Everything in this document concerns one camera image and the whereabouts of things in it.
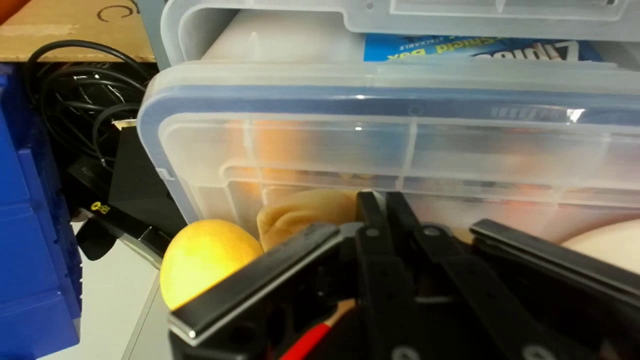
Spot yellow round plush toy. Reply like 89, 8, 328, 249
160, 219, 262, 310

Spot cardboard box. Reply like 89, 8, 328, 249
0, 0, 154, 61

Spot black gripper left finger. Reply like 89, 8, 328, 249
167, 221, 363, 360

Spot grey storage bin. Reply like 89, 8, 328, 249
134, 0, 640, 66

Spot black cable bundle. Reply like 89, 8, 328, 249
26, 37, 187, 261

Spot blue plastic bin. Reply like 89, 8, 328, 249
0, 63, 82, 360

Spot clear flat plastic container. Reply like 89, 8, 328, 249
138, 61, 640, 240

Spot brown bread plush toy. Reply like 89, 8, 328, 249
255, 189, 356, 249

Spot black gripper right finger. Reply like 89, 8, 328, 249
469, 219, 640, 360

